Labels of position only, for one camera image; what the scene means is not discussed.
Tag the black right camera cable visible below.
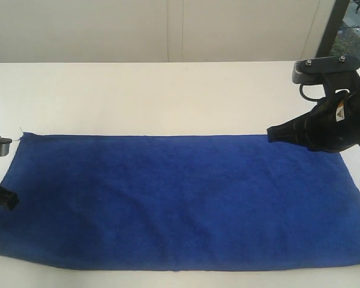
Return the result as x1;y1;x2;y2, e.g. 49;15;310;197
298;82;360;163

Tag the blue towel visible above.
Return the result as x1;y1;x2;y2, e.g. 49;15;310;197
0;133;360;271

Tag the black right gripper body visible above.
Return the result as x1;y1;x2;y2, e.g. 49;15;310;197
305;90;360;152

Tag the black window frame post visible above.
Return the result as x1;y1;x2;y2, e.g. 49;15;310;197
316;0;350;58

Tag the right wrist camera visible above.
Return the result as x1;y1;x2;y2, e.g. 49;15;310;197
292;55;360;85

